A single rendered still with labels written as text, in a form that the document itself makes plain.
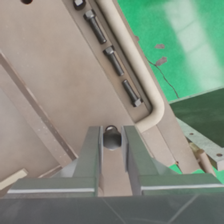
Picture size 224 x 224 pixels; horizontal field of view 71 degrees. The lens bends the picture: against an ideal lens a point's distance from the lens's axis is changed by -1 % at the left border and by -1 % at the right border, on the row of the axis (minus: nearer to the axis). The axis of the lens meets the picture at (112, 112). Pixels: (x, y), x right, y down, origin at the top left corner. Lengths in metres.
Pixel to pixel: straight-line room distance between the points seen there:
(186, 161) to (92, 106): 0.27
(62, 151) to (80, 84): 0.07
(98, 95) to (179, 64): 1.53
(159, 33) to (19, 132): 1.53
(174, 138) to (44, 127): 0.26
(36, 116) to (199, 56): 1.68
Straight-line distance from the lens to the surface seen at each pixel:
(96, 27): 0.29
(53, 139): 0.17
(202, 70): 1.78
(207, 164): 0.40
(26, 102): 0.17
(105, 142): 0.15
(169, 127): 0.34
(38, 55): 0.18
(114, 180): 0.21
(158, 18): 1.66
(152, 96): 0.29
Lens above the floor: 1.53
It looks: 75 degrees down
